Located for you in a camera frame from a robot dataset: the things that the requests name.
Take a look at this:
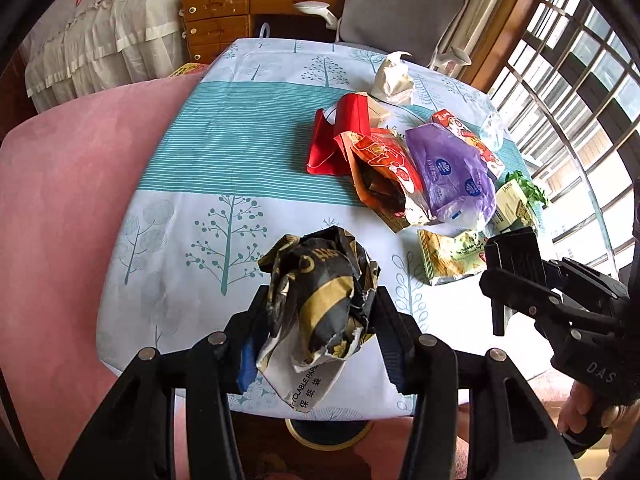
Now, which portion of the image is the tree print tablecloth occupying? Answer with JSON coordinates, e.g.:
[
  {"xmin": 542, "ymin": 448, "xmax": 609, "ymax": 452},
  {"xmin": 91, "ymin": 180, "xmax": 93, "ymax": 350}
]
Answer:
[{"xmin": 95, "ymin": 37, "xmax": 556, "ymax": 421}]

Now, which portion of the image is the person's right hand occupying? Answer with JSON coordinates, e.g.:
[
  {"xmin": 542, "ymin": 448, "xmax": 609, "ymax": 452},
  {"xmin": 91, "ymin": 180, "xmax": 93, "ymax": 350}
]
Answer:
[{"xmin": 556, "ymin": 381, "xmax": 596, "ymax": 435}]

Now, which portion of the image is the pink sofa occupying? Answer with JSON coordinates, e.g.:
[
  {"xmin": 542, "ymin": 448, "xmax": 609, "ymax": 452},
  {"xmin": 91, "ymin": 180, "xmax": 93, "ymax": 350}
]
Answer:
[{"xmin": 0, "ymin": 72, "xmax": 211, "ymax": 480}]

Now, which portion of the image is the green yellow snack packet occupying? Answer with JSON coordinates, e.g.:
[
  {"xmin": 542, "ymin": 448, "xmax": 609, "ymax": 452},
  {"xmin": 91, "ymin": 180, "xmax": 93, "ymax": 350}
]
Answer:
[{"xmin": 417, "ymin": 228, "xmax": 493, "ymax": 287}]

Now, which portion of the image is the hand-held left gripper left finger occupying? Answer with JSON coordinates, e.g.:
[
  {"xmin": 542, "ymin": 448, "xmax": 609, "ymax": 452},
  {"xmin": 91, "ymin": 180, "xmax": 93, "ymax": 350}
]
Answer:
[{"xmin": 60, "ymin": 285, "xmax": 273, "ymax": 480}]

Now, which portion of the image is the yellow rimmed trash bin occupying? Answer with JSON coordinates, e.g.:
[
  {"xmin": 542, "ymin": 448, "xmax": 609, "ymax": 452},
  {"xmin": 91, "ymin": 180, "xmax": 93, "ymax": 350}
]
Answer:
[{"xmin": 285, "ymin": 417, "xmax": 373, "ymax": 451}]

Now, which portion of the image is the purple plastic bag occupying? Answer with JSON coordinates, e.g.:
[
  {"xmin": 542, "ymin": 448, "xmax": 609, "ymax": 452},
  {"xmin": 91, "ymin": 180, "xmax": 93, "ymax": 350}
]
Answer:
[{"xmin": 405, "ymin": 121, "xmax": 497, "ymax": 231}]

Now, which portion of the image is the red paper bag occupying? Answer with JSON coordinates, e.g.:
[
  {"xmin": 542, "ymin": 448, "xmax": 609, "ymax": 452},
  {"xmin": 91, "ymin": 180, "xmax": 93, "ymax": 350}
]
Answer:
[{"xmin": 306, "ymin": 92, "xmax": 373, "ymax": 177}]

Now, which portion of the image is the white chair armrest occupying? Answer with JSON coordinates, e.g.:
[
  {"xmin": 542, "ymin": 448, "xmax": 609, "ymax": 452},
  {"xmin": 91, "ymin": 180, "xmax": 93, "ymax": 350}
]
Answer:
[
  {"xmin": 292, "ymin": 1, "xmax": 343, "ymax": 31},
  {"xmin": 432, "ymin": 46, "xmax": 473, "ymax": 73}
]

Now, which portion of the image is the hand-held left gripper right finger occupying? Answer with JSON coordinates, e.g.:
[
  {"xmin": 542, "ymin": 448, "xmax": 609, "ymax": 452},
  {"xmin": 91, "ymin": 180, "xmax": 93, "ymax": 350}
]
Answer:
[{"xmin": 370, "ymin": 285, "xmax": 581, "ymax": 480}]

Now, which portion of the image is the sheer beige curtain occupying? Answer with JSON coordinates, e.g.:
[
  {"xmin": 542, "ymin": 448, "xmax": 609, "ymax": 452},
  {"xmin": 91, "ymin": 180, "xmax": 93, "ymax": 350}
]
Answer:
[{"xmin": 435, "ymin": 0, "xmax": 523, "ymax": 68}]

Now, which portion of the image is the window grille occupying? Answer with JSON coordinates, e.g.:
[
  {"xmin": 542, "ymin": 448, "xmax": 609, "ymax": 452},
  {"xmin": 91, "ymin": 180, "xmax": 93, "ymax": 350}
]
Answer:
[{"xmin": 487, "ymin": 0, "xmax": 640, "ymax": 281}]

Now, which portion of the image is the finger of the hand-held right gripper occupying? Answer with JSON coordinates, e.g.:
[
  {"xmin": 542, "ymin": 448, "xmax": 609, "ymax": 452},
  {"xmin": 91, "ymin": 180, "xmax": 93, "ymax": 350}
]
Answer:
[
  {"xmin": 479, "ymin": 267, "xmax": 566, "ymax": 337},
  {"xmin": 484, "ymin": 226, "xmax": 551, "ymax": 286}
]

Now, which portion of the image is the white lace bed cover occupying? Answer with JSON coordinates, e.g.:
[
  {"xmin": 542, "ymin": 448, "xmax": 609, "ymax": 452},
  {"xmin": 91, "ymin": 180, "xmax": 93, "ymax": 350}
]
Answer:
[{"xmin": 22, "ymin": 0, "xmax": 193, "ymax": 116}]

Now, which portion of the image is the black gold paper bag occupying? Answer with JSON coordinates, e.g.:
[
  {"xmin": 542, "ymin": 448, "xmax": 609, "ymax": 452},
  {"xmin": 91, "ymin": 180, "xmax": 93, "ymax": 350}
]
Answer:
[{"xmin": 255, "ymin": 226, "xmax": 382, "ymax": 415}]

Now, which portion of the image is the orange snack bag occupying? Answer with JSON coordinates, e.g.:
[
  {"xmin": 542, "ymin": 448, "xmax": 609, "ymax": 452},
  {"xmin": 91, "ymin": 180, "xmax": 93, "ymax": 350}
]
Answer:
[{"xmin": 341, "ymin": 127, "xmax": 436, "ymax": 233}]

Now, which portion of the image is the green cream carton box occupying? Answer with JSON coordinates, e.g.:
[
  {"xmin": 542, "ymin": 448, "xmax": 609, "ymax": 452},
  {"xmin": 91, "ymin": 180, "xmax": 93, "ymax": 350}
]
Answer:
[{"xmin": 492, "ymin": 170, "xmax": 550, "ymax": 235}]

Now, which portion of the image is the wooden dresser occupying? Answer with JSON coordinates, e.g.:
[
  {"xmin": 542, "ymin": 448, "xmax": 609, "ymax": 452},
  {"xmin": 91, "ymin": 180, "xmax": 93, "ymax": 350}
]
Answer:
[{"xmin": 180, "ymin": 0, "xmax": 348, "ymax": 65}]

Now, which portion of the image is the clear plastic bottle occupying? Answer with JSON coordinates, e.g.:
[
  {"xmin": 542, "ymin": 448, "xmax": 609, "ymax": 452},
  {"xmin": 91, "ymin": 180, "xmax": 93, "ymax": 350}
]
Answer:
[{"xmin": 479, "ymin": 110, "xmax": 507, "ymax": 153}]

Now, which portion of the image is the red white snack packet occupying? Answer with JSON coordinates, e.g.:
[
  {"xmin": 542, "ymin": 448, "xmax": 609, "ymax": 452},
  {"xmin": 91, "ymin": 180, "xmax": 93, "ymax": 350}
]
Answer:
[{"xmin": 431, "ymin": 110, "xmax": 506, "ymax": 178}]

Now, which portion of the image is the crumpled white tissue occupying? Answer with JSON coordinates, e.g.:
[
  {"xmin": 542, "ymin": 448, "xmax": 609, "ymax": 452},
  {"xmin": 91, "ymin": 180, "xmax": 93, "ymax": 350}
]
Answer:
[{"xmin": 371, "ymin": 51, "xmax": 416, "ymax": 106}]

